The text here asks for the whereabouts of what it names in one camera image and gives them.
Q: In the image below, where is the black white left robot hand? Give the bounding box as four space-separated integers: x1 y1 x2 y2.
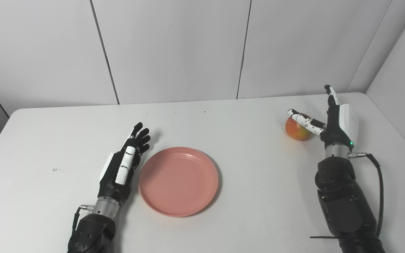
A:
98 122 151 204

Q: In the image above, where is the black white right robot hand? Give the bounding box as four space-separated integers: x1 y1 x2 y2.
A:
287 85 359 150

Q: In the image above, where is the red yellow pomegranate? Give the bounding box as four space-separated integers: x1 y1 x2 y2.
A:
285 113 316 141

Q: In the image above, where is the pink round plate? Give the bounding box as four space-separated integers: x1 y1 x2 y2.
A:
139 147 219 217

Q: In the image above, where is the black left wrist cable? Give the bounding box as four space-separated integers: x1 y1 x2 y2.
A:
72 205 94 234

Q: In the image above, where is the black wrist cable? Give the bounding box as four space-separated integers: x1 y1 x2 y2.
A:
348 152 385 238
72 205 94 234

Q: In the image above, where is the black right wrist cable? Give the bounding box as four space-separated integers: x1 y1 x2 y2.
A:
348 152 385 238

